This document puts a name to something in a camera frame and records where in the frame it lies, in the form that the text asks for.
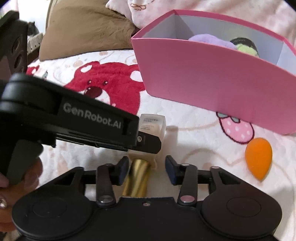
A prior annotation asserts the person's left hand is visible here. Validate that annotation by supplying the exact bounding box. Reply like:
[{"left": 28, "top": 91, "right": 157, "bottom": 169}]
[{"left": 1, "top": 158, "right": 43, "bottom": 232}]

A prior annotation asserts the orange makeup sponge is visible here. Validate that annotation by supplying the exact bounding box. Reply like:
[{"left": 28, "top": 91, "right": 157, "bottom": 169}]
[{"left": 244, "top": 138, "right": 273, "bottom": 181}]

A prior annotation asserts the brown pillow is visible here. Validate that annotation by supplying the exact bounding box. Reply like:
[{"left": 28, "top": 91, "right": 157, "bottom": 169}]
[{"left": 39, "top": 0, "right": 138, "bottom": 61}]

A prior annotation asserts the bear print blanket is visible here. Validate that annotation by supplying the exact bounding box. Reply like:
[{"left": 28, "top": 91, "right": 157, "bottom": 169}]
[{"left": 26, "top": 47, "right": 296, "bottom": 241}]

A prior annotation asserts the pink checked pillow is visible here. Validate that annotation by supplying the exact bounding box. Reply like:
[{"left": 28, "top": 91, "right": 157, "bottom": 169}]
[{"left": 105, "top": 0, "right": 295, "bottom": 45}]

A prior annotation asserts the foundation bottle gold cap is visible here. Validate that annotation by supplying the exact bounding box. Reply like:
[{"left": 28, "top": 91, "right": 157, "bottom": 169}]
[{"left": 122, "top": 114, "right": 166, "bottom": 198}]

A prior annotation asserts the pink storage box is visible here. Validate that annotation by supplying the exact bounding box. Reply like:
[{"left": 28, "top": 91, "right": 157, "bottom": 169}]
[{"left": 132, "top": 10, "right": 295, "bottom": 135}]

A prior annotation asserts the green yarn ball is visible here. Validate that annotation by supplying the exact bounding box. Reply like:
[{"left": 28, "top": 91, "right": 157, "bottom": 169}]
[{"left": 230, "top": 37, "right": 259, "bottom": 58}]

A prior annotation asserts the white perforated basket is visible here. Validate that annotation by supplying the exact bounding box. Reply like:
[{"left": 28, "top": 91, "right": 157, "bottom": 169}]
[{"left": 27, "top": 33, "right": 44, "bottom": 55}]

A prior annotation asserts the purple plush toy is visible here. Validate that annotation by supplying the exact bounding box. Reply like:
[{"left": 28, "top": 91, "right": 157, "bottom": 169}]
[{"left": 188, "top": 34, "right": 237, "bottom": 50}]

